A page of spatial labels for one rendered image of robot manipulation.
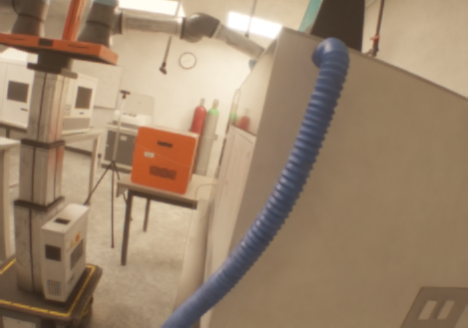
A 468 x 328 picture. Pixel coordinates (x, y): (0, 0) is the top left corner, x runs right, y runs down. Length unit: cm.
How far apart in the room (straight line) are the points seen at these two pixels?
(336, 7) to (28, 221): 134
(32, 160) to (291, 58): 110
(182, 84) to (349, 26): 451
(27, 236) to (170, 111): 392
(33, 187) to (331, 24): 123
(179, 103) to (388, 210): 456
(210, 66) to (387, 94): 454
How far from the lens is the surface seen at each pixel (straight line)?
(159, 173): 177
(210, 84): 480
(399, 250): 53
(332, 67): 30
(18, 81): 242
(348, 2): 47
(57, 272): 131
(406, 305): 63
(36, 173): 123
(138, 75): 509
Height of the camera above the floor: 129
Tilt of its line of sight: 8 degrees down
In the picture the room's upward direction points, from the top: 13 degrees clockwise
